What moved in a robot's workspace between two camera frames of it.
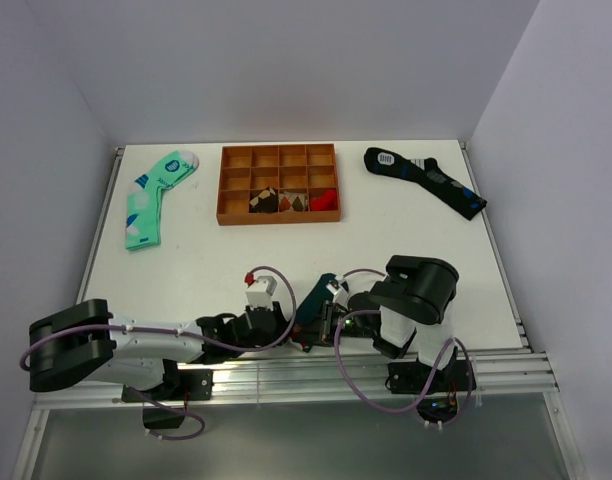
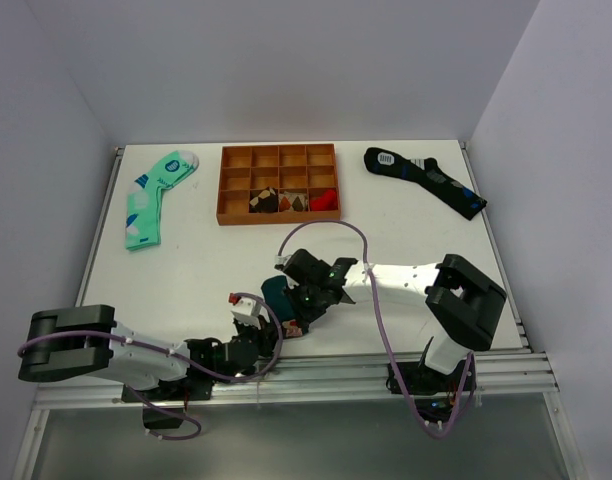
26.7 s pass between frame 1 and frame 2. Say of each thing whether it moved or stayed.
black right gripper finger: moved
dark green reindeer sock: moved
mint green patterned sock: stayed
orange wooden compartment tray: stayed
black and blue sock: stayed
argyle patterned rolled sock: stayed
